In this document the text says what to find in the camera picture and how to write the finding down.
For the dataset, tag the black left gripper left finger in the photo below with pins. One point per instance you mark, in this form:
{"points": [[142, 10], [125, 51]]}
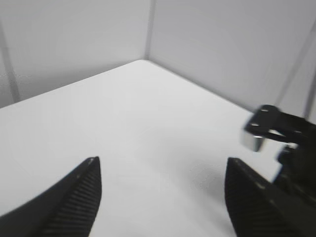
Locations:
{"points": [[67, 209]]}

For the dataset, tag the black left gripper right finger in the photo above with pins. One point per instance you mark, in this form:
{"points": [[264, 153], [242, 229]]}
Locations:
{"points": [[257, 208]]}

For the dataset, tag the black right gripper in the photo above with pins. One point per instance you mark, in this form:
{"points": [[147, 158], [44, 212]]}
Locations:
{"points": [[297, 175]]}

